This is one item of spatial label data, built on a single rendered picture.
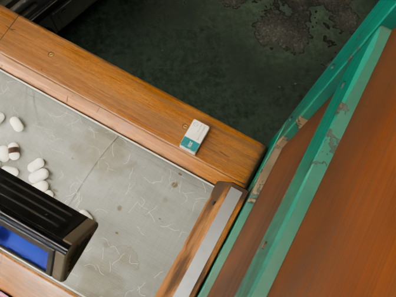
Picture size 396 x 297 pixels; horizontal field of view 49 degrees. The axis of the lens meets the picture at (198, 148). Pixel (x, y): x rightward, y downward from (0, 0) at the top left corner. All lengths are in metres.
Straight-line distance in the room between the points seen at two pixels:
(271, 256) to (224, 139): 0.56
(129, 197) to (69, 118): 0.20
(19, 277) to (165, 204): 0.29
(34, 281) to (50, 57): 0.44
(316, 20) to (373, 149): 1.70
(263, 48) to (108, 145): 1.08
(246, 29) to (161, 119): 1.05
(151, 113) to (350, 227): 0.68
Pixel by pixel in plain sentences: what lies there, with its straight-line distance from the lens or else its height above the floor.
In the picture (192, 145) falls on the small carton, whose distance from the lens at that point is 0.84.
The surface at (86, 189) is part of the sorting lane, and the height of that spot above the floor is 0.74.
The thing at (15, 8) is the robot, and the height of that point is 0.34.
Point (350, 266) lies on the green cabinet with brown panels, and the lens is 0.21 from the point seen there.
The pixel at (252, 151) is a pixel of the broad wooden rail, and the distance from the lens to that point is 0.87.
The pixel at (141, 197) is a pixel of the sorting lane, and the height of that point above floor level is 0.74.
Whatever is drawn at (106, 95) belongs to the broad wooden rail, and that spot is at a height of 0.76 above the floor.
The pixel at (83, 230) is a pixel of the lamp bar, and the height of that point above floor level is 1.08.
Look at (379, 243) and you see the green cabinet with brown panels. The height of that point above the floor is 1.42.
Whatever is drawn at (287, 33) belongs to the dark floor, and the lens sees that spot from 1.89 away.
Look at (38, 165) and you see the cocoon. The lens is 0.90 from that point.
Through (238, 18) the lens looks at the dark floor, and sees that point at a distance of 1.89.
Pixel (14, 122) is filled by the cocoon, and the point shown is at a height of 0.76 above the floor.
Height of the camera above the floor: 1.60
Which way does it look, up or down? 75 degrees down
